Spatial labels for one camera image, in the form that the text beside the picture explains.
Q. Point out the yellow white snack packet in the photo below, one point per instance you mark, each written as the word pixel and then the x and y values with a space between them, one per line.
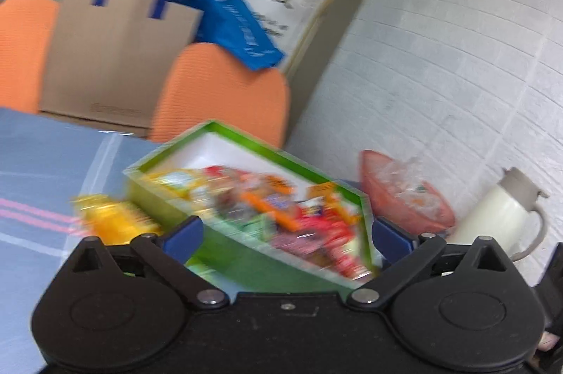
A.
pixel 176 180

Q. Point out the red snack packet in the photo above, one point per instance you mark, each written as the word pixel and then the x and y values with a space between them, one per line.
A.
pixel 334 235

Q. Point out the orange chair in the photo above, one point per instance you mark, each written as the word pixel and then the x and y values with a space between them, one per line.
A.
pixel 22 48
pixel 220 92

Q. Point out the pink bowl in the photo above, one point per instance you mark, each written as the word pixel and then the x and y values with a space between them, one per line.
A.
pixel 387 206

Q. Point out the blue plastic bag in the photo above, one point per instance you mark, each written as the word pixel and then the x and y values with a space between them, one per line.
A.
pixel 237 22

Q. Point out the green cardboard box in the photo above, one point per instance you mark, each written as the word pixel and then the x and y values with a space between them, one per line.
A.
pixel 237 255

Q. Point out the clear plastic wrappers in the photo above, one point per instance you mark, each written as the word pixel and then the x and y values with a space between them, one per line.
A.
pixel 409 184

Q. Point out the cream thermos jug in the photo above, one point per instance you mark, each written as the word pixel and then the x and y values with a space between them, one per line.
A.
pixel 492 215

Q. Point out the maroon snack packet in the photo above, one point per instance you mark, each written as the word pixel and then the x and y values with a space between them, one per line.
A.
pixel 299 244

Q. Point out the brown cardboard box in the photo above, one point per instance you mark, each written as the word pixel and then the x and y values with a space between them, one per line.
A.
pixel 110 57

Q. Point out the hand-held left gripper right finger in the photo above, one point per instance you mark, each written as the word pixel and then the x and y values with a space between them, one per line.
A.
pixel 391 237

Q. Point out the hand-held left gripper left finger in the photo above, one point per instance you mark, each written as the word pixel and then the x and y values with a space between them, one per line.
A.
pixel 184 235

